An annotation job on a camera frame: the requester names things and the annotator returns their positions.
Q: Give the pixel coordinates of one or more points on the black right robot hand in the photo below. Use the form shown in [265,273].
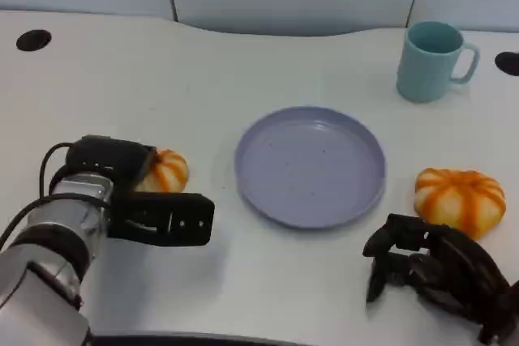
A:
[458,269]

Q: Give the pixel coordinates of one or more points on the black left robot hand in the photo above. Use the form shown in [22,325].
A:
[105,155]

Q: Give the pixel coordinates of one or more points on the orange and white bread roll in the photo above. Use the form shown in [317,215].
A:
[170,172]
[460,200]

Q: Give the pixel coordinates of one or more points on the lilac plate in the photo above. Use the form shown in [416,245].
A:
[310,167]

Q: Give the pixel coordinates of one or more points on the pale green mug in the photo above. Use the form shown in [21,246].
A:
[423,74]

